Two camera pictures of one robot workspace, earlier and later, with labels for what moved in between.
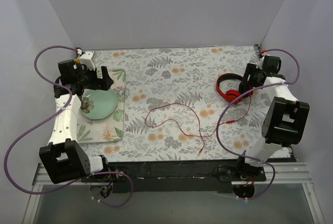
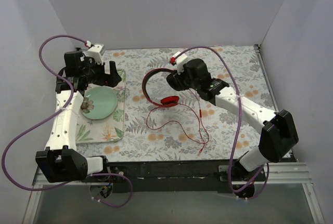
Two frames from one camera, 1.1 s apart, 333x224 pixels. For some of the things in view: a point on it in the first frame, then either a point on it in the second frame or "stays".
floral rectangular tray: (111, 129) stays
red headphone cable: (233, 121) -> (200, 117)
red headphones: (230, 94) -> (168, 102)
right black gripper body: (247, 77) -> (174, 81)
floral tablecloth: (173, 110) stays
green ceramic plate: (97, 104) stays
